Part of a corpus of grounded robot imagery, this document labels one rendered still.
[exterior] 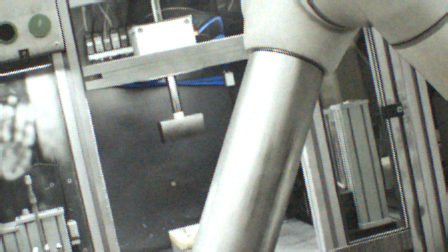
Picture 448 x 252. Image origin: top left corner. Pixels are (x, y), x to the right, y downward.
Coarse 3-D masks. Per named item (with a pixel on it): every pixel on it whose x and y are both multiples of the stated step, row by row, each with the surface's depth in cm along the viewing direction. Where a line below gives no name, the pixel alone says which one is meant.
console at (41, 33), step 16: (0, 0) 152; (16, 0) 153; (32, 0) 154; (48, 0) 154; (0, 16) 153; (16, 16) 153; (32, 16) 154; (48, 16) 154; (0, 32) 152; (16, 32) 153; (32, 32) 153; (48, 32) 154; (0, 48) 153; (16, 48) 153; (32, 48) 154; (48, 48) 154; (64, 48) 155
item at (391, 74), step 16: (384, 48) 169; (384, 64) 168; (192, 80) 202; (208, 80) 203; (224, 80) 204; (384, 80) 168; (400, 80) 169; (400, 96) 169; (400, 128) 170; (400, 144) 169; (400, 160) 169; (416, 160) 170; (400, 176) 169; (416, 176) 170; (304, 192) 193; (416, 192) 170; (416, 208) 171; (416, 224) 170; (416, 240) 170; (432, 240) 170
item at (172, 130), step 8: (168, 80) 180; (176, 80) 181; (168, 88) 181; (176, 88) 180; (176, 96) 180; (176, 104) 180; (176, 112) 180; (168, 120) 179; (176, 120) 178; (184, 120) 178; (192, 120) 179; (200, 120) 179; (160, 128) 180; (168, 128) 178; (176, 128) 178; (184, 128) 179; (192, 128) 179; (200, 128) 179; (160, 136) 183; (168, 136) 178; (176, 136) 178; (184, 136) 179; (192, 136) 179
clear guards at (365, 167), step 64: (128, 0) 158; (192, 0) 160; (128, 64) 158; (192, 64) 161; (0, 128) 154; (64, 128) 156; (384, 128) 168; (0, 192) 154; (64, 192) 156; (384, 192) 168
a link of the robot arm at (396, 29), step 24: (312, 0) 108; (336, 0) 105; (360, 0) 103; (384, 0) 101; (408, 0) 100; (432, 0) 101; (336, 24) 110; (360, 24) 106; (384, 24) 103; (408, 24) 102; (432, 24) 102
